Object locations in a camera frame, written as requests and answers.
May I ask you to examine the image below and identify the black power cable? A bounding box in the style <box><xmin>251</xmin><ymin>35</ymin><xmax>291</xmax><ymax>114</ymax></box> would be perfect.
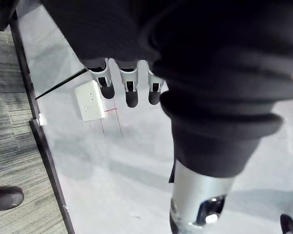
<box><xmin>35</xmin><ymin>67</ymin><xmax>89</xmax><ymax>100</ymax></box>

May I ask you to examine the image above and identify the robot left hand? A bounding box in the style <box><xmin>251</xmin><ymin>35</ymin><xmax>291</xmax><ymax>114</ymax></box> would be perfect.
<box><xmin>40</xmin><ymin>0</ymin><xmax>293</xmax><ymax>234</ymax></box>

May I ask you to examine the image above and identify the dark floor edge strip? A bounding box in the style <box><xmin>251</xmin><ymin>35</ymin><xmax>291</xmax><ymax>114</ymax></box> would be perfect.
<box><xmin>9</xmin><ymin>11</ymin><xmax>41</xmax><ymax>120</ymax></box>
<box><xmin>28</xmin><ymin>119</ymin><xmax>76</xmax><ymax>234</ymax></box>

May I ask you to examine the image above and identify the white power strip box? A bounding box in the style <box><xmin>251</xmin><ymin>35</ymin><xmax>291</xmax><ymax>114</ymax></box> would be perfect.
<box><xmin>74</xmin><ymin>80</ymin><xmax>106</xmax><ymax>121</ymax></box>

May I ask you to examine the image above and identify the black furniture foot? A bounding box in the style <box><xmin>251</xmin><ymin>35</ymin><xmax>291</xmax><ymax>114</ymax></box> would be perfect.
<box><xmin>0</xmin><ymin>0</ymin><xmax>18</xmax><ymax>32</ymax></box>

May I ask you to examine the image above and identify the dark robot foot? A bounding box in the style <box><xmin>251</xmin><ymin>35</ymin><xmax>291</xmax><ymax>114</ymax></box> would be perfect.
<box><xmin>0</xmin><ymin>186</ymin><xmax>25</xmax><ymax>212</ymax></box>

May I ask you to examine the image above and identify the black curved leg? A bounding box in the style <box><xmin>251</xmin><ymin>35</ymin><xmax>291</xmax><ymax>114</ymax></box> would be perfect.
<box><xmin>279</xmin><ymin>214</ymin><xmax>293</xmax><ymax>234</ymax></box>

